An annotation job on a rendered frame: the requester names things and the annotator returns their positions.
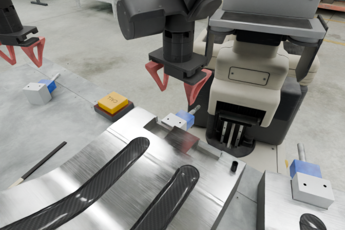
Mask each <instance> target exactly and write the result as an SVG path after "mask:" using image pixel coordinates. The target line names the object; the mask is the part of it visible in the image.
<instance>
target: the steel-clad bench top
mask: <svg viewBox="0 0 345 230"><path fill-rule="evenodd" d="M57 73H60V74H61V76H60V77H59V78H57V79H56V80H55V81H54V82H55V84H56V89H55V90H54V91H53V92H52V93H51V94H50V95H51V97H52V99H51V100H50V101H49V102H48V103H47V104H46V105H38V104H30V103H29V101H28V99H27V97H26V96H25V94H24V92H23V90H22V89H23V88H24V87H26V86H27V85H28V84H29V83H38V82H39V81H40V80H51V79H52V78H53V77H54V76H55V75H56V74H57ZM108 94H110V92H109V91H107V90H105V89H103V88H101V87H100V86H98V85H96V84H94V83H92V82H90V81H88V80H86V79H84V78H83V77H81V76H79V75H77V74H75V73H73V72H71V71H69V70H67V69H66V68H64V67H62V66H60V65H58V64H56V63H54V62H52V61H50V60H48V59H47V58H45V57H43V60H42V66H41V67H40V68H38V67H37V66H36V65H35V64H34V63H33V61H32V62H29V63H26V64H23V65H20V66H18V67H15V68H12V69H10V70H7V71H4V72H1V73H0V191H2V190H5V189H7V188H9V187H10V186H11V185H12V184H13V183H14V182H16V181H17V180H18V179H19V178H20V177H22V176H23V175H24V174H25V173H26V172H28V171H29V170H30V169H31V168H32V167H34V166H35V165H36V164H38V162H39V161H41V160H42V159H43V158H44V157H46V156H47V155H48V154H49V153H51V152H52V151H53V150H54V149H55V148H56V147H58V146H59V145H60V144H61V143H62V142H64V141H65V142H67V144H65V145H64V146H63V147H62V148H61V149H60V150H58V151H57V152H56V153H55V154H54V155H53V156H52V157H50V158H49V159H48V160H47V161H46V162H45V163H43V164H42V165H41V166H40V167H39V168H38V169H36V170H35V171H34V172H33V173H32V174H31V175H30V176H28V177H27V178H26V179H25V180H24V181H23V182H22V183H25V182H28V181H30V180H33V179H35V178H38V177H40V176H42V175H45V174H47V173H49V172H51V171H53V170H54V169H56V168H58V167H59V166H61V165H62V164H64V163H65V162H66V161H68V160H69V159H70V158H71V157H73V156H74V155H75V154H77V153H78V152H79V151H80V150H81V149H83V148H84V147H85V146H86V145H88V144H89V143H90V142H91V141H93V140H94V139H95V138H97V137H98V136H99V135H100V134H102V133H103V132H104V131H106V130H107V128H108V127H109V126H111V125H112V124H113V123H115V122H116V121H118V120H119V119H120V118H122V117H123V116H125V115H126V114H127V113H129V112H130V111H132V110H133V109H134V108H136V107H137V106H136V105H134V108H133V109H132V110H130V111H129V112H127V113H126V114H124V115H123V116H122V117H120V118H119V119H117V120H116V121H115V122H112V121H110V120H108V119H107V118H105V117H103V116H102V115H100V114H99V113H97V112H95V110H94V105H96V104H97V103H98V100H100V99H102V98H103V97H105V96H107V95H108ZM262 175H263V173H262V172H260V171H258V170H256V169H254V168H252V167H250V166H249V165H247V164H246V166H245V169H244V171H243V174H242V177H241V180H240V182H239V185H238V188H237V190H236V192H235V194H234V196H233V198H232V200H231V202H230V204H229V206H228V208H227V209H226V211H225V213H224V215H223V217H222V219H221V221H220V223H219V225H218V226H217V228H216V230H256V226H257V197H258V184H259V182H260V180H261V178H262ZM22 183H20V184H22Z"/></svg>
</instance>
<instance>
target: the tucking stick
mask: <svg viewBox="0 0 345 230"><path fill-rule="evenodd" d="M65 144H67V142H65V141H64V142H62V143H61V144H60V145H59V146H58V147H56V148H55V149H54V150H53V151H52V152H51V153H49V154H48V155H47V156H46V157H44V158H43V159H42V160H41V161H39V162H38V164H36V165H35V166H34V167H32V168H31V169H30V170H29V171H28V172H26V173H25V174H24V175H23V176H22V177H20V178H19V179H18V180H17V181H16V182H14V183H13V184H12V185H11V186H10V187H9V188H11V187H14V186H17V185H19V184H20V183H22V182H23V181H24V180H25V179H26V178H27V177H28V176H30V175H31V174H32V173H33V172H34V171H35V170H36V169H38V168H39V167H40V166H41V165H42V164H43V163H45V162H46V161H47V160H48V159H49V158H50V157H52V156H53V155H54V154H55V153H56V152H57V151H58V150H60V149H61V148H62V147H63V146H64V145H65Z"/></svg>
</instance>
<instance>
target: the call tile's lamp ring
mask: <svg viewBox="0 0 345 230"><path fill-rule="evenodd" d="M128 102H129V103H128V104H127V105H125V106H124V107H123V108H121V109H120V110H118V111H117V112H115V113H114V114H110V113H109V112H107V111H105V110H104V109H102V108H101V107H99V106H98V103H97V104H96V105H94V107H96V108H97V109H99V110H101V111H102V112H104V113H106V114H107V115H109V116H111V117H113V116H115V115H116V114H117V113H119V112H120V111H122V110H123V109H125V108H126V107H127V106H129V105H130V104H132V103H133V102H131V101H130V100H128Z"/></svg>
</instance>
